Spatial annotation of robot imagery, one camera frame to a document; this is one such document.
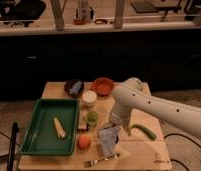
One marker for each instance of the black pole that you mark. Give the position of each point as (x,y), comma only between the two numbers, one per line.
(11,154)

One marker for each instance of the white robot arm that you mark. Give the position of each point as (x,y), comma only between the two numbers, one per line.
(129,95)

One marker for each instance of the green plastic tray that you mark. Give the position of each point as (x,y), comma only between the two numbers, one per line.
(41,137)

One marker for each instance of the grey blue towel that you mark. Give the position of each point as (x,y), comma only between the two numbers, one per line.
(108,139)

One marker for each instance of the silver metal fork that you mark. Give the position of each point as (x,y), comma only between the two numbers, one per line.
(92,163)

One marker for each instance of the orange round fruit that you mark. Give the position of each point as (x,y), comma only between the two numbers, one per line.
(83,142)

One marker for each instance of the dark bowl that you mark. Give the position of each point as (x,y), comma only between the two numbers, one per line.
(68,85)

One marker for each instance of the yellow corn cob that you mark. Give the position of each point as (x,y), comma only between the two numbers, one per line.
(59,129)

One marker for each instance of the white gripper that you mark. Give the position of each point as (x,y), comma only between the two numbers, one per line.
(121,120)

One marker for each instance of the black office chair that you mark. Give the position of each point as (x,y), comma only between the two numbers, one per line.
(23,12)

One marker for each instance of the green pepper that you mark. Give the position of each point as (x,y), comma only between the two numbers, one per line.
(145,130)

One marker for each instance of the orange bowl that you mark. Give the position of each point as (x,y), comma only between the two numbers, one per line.
(102,86)

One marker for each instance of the blue fish toy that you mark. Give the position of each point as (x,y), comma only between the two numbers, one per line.
(76,87)

